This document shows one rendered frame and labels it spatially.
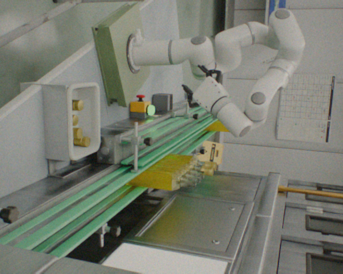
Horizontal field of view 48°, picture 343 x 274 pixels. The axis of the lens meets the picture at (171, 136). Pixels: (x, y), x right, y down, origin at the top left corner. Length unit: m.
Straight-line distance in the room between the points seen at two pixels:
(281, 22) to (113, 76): 0.62
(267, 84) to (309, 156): 6.05
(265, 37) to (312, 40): 5.59
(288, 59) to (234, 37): 0.22
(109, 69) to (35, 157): 0.46
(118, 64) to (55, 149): 0.42
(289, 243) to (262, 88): 0.51
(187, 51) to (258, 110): 0.37
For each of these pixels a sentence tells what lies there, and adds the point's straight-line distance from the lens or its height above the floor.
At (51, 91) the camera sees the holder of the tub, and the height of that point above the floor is 0.78.
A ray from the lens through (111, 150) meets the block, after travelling 1.31.
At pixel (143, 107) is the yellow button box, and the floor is 0.82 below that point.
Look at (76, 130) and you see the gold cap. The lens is 1.23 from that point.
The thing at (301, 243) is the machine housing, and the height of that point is 1.50.
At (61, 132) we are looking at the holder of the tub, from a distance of 1.17.
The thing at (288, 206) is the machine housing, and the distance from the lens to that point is 1.69.
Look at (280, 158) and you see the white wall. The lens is 7.34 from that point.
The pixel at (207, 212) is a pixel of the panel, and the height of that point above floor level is 1.17.
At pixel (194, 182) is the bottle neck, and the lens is 1.32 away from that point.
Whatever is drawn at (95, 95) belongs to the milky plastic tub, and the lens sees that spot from 1.27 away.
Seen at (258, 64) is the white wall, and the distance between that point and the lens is 7.16.
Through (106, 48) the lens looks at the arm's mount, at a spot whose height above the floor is 0.79.
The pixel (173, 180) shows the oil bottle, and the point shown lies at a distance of 1.32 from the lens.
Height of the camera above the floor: 1.45
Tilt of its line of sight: 18 degrees down
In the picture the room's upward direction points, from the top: 95 degrees clockwise
